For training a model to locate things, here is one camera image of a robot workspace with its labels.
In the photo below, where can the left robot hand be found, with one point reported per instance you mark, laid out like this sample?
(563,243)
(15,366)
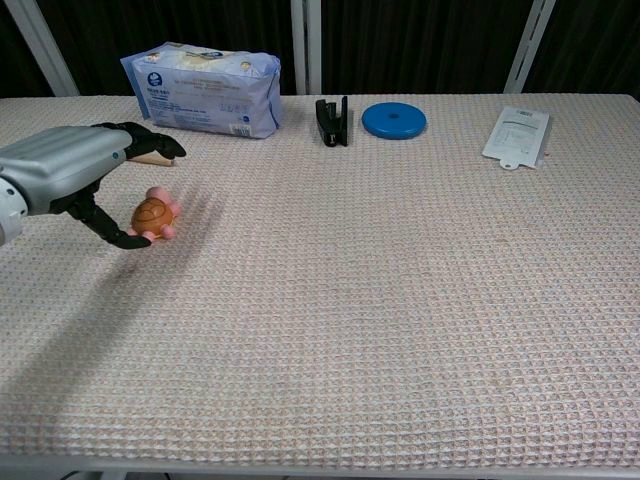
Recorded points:
(65,160)

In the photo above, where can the orange toy turtle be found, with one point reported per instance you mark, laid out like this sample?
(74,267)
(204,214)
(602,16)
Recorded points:
(152,214)

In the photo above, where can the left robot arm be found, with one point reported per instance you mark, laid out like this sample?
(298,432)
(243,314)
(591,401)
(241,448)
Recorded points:
(7,210)

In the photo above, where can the wooden pencil with red end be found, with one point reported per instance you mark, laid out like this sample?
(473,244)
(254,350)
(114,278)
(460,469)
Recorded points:
(152,160)

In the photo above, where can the pale blue tissue pack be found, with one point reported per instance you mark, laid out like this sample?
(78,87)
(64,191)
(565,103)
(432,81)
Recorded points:
(207,92)

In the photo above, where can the black stapler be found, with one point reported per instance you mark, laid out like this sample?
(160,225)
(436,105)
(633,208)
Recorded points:
(331,121)

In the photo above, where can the beige waffle-weave tablecloth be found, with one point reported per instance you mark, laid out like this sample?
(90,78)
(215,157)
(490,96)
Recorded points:
(350,280)

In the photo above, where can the blue round disc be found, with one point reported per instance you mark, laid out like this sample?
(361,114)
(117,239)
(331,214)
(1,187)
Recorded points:
(394,120)

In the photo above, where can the grey white packaging card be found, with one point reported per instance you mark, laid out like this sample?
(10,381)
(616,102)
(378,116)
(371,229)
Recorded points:
(517,137)

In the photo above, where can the white metal frame post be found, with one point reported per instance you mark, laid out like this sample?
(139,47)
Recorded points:
(531,45)
(306,45)
(42,45)

